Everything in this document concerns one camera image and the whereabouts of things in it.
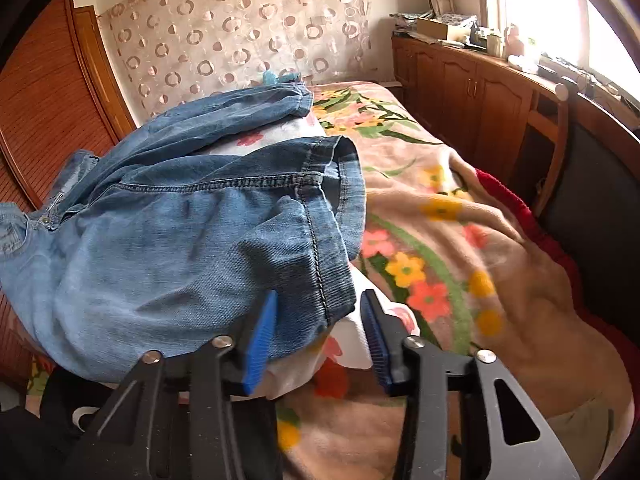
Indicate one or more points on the light blue denim jeans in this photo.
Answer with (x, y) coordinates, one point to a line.
(160, 245)

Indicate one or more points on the cardboard box on sideboard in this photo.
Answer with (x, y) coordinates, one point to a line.
(452, 27)

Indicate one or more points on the pink bottle on sideboard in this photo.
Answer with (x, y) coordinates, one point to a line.
(513, 45)

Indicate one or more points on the blue item at headboard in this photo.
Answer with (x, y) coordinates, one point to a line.
(269, 78)

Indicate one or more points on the long wooden sideboard cabinet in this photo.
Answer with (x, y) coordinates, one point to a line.
(502, 121)

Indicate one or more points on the white strawberry print sheet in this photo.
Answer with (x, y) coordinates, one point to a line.
(345, 345)

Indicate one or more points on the floral brown blanket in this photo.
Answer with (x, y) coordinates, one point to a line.
(436, 241)

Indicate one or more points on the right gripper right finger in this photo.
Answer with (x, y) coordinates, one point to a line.
(471, 406)

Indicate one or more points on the window with wooden frame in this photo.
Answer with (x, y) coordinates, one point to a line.
(573, 31)

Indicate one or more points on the circle patterned lace curtain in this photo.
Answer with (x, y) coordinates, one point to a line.
(168, 52)

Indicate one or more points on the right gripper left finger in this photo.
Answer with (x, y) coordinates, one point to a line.
(171, 418)

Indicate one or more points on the red fabric at bedside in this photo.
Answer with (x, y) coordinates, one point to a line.
(538, 235)

